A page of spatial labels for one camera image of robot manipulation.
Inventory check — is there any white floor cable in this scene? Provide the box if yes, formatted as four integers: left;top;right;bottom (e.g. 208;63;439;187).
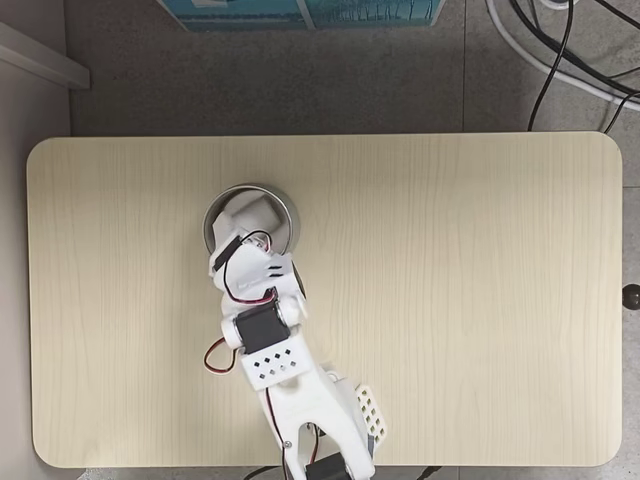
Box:
483;0;640;114

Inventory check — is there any red black servo cable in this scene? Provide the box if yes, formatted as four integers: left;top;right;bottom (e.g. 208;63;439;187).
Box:
221;230;279;307
202;335;247;377

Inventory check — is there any blue printed box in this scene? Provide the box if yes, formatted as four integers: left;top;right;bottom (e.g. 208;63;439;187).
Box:
157;0;447;32

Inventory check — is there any black floor cable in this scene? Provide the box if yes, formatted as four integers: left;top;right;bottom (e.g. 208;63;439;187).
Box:
527;0;576;133
509;0;640;96

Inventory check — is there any steel mug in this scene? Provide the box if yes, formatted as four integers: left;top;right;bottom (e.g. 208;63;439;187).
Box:
201;183;302;262

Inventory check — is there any white ledge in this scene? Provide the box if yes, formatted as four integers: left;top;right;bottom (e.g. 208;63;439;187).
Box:
0;21;92;92

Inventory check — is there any white perforated base plate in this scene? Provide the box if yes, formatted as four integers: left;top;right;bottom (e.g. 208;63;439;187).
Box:
353;381;392;445

